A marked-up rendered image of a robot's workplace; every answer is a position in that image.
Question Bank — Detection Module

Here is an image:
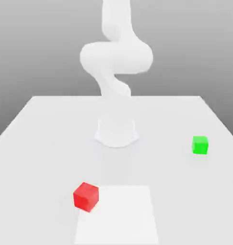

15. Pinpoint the small green cube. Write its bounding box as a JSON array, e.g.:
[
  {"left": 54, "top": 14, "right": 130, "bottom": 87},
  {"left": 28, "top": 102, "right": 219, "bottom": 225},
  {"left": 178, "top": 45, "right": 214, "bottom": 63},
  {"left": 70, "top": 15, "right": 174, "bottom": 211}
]
[{"left": 191, "top": 135, "right": 209, "bottom": 155}]

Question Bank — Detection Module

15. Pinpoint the small red cube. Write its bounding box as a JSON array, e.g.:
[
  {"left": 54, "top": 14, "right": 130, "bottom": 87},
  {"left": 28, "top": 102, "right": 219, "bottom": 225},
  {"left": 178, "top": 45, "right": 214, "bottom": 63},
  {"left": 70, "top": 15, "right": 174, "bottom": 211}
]
[{"left": 73, "top": 182, "right": 99, "bottom": 213}]

